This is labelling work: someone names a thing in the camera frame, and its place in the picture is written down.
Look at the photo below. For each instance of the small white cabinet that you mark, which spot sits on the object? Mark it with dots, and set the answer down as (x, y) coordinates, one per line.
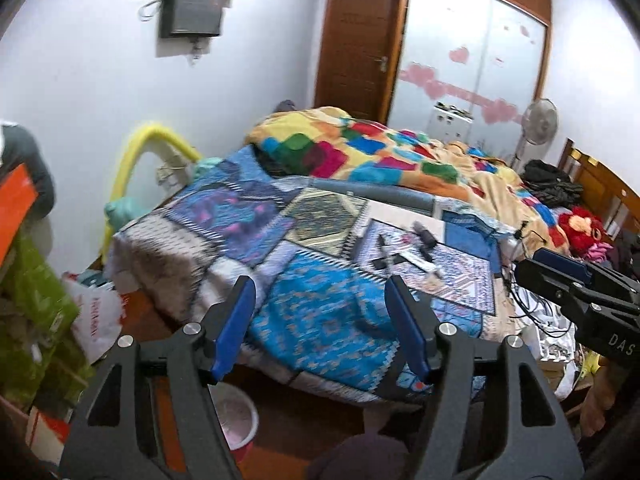
(450, 120)

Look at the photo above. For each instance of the wooden headboard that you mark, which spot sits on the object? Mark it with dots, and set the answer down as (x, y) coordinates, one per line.
(600, 185)

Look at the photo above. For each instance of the dark grey cloth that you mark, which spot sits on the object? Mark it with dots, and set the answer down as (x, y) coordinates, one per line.
(32, 160)

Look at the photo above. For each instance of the white sliding wardrobe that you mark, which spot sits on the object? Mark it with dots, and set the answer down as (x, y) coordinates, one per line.
(465, 35)

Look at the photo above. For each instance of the black cylindrical object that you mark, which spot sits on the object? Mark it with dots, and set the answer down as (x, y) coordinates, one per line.
(425, 235)

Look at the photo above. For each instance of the dark clothes pile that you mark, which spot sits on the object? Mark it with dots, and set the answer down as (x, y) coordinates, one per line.
(550, 182)

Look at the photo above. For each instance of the yellow foam tube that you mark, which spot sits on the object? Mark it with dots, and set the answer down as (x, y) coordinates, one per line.
(150, 132)

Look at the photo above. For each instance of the white plastic bag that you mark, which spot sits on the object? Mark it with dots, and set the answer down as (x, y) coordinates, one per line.
(97, 312)

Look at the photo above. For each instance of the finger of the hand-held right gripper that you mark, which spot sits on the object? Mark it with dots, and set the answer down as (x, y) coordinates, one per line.
(560, 262)
(545, 280)

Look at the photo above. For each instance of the blue patterned bedspread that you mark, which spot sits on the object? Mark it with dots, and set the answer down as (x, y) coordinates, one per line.
(300, 305)

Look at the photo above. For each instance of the black wall-mounted box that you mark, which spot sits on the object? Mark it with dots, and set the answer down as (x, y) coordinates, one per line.
(192, 12)

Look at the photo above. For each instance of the red plush toy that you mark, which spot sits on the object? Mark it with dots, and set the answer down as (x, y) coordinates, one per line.
(582, 227)

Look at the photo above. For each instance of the orange box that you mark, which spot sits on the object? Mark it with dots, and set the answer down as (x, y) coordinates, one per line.
(15, 210)

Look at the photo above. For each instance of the colourful patchwork blanket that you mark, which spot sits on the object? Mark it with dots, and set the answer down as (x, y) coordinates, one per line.
(380, 160)

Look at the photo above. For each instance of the brown wooden door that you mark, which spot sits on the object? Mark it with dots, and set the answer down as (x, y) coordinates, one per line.
(355, 50)

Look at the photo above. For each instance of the white standing fan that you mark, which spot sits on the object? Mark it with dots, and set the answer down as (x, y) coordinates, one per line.
(540, 120)

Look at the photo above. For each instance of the pink plastic bin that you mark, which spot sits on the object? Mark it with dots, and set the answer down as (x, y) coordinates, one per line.
(235, 417)

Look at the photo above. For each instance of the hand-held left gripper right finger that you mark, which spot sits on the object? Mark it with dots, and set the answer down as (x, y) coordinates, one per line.
(409, 332)

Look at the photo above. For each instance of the teal cloth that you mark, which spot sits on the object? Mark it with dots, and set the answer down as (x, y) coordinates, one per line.
(119, 212)

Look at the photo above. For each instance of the green cardboard boxes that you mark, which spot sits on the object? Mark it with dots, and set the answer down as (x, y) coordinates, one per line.
(35, 320)

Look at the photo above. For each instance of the red and white box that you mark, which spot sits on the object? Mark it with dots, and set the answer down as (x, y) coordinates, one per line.
(47, 427)

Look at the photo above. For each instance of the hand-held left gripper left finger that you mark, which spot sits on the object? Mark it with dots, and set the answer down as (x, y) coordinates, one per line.
(234, 330)

